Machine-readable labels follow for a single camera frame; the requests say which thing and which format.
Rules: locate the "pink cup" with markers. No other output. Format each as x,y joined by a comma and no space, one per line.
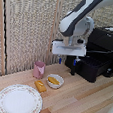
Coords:
39,70

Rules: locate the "yellow rectangular block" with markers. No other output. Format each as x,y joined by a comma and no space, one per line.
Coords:
40,86

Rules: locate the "black air fryer drawer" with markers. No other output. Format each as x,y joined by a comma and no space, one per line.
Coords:
91,68

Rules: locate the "black air fryer body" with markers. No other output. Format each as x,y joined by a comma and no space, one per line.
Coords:
108,40

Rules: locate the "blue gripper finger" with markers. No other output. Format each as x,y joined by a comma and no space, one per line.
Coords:
75,60
60,59

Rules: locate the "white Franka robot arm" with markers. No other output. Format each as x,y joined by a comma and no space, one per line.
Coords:
78,21

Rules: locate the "white floral rim plate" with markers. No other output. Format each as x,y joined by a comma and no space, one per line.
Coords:
18,100

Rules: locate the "white ceramic bowl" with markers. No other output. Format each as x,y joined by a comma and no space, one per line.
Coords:
57,85

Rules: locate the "woven folding screen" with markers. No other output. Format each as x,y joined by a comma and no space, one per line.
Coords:
27,25

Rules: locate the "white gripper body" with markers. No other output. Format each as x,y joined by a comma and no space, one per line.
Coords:
68,49

